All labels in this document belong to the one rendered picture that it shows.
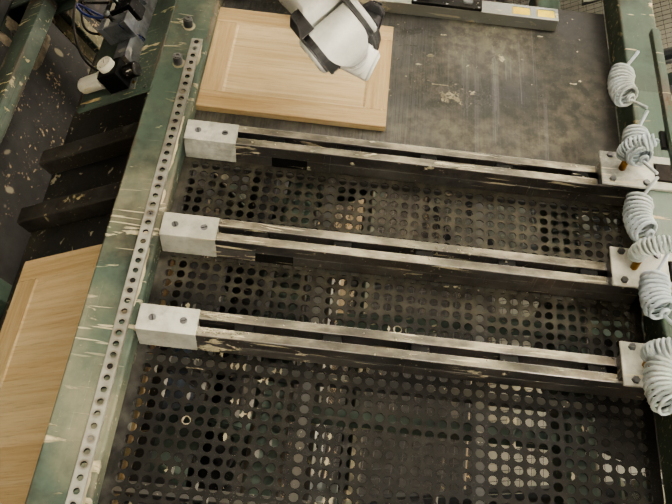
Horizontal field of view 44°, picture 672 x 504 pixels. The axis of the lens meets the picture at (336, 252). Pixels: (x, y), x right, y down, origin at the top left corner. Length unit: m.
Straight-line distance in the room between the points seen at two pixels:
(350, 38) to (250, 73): 0.73
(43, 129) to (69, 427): 1.56
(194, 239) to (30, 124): 1.28
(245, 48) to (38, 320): 0.91
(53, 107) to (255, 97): 1.12
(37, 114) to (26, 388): 1.16
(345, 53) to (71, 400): 0.85
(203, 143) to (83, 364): 0.61
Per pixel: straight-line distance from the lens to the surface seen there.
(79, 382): 1.74
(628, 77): 2.15
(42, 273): 2.42
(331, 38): 1.54
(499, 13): 2.47
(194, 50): 2.25
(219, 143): 2.01
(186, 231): 1.86
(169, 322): 1.75
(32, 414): 2.16
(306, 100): 2.18
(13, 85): 2.76
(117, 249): 1.88
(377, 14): 1.98
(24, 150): 2.97
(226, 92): 2.19
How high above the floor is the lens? 2.02
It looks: 25 degrees down
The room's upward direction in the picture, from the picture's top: 79 degrees clockwise
